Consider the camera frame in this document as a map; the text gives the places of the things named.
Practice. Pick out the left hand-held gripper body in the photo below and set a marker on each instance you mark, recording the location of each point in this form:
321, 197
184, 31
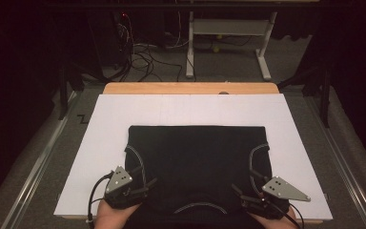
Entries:
120, 197

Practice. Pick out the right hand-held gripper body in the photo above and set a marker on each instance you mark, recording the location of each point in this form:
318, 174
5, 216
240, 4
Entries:
273, 203

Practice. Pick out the black knit vest grey trim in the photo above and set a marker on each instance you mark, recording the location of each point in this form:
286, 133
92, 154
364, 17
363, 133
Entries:
197, 159

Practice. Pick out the person's right hand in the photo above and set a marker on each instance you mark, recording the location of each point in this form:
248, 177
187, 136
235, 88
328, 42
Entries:
279, 224

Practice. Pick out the person's left hand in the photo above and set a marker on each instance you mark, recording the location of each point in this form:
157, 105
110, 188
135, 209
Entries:
111, 218

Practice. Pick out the white paper sheet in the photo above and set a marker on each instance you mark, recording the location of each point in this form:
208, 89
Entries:
108, 120

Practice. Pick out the wooden table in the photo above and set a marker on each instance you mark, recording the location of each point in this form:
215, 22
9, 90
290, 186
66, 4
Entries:
171, 88

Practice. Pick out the black metal stand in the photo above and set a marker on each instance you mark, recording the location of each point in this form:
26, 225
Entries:
64, 92
324, 101

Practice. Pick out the yellow tennis ball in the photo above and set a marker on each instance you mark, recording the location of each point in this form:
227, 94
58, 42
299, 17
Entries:
216, 49
219, 36

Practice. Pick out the metal floor rail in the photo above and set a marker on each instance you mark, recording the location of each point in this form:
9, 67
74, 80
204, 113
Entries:
38, 165
340, 159

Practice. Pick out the white metal desk frame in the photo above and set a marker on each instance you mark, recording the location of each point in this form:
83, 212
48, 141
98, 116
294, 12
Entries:
228, 27

